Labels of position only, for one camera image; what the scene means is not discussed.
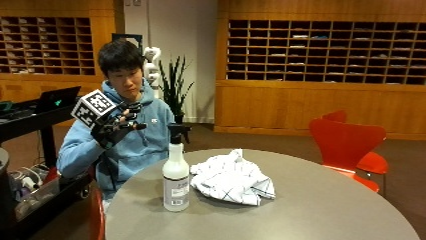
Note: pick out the the person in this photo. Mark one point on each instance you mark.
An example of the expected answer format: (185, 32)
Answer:
(141, 146)

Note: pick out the white cube of black markers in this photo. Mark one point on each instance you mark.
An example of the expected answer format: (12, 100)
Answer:
(93, 107)

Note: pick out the green spiky potted plant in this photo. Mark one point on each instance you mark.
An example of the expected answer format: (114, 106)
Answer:
(173, 86)

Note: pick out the clear spray bottle black nozzle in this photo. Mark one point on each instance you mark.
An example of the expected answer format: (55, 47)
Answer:
(175, 173)

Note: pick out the black laptop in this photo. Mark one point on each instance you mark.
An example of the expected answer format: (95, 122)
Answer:
(57, 99)

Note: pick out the black cart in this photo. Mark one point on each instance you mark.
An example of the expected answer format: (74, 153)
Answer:
(26, 123)

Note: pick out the dark framed board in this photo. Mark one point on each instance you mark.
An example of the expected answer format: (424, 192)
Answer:
(133, 38)

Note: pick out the red chair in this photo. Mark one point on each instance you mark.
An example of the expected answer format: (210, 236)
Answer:
(97, 213)
(346, 143)
(372, 162)

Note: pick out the white checked cloth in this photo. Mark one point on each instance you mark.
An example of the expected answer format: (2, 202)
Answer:
(230, 178)

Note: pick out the teal object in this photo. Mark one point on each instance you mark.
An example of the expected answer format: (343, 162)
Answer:
(5, 106)

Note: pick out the wide wooden pigeonhole shelf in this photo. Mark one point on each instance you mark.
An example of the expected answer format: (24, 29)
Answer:
(326, 51)

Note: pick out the wall switch plates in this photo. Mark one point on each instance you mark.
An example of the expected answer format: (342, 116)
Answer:
(131, 2)

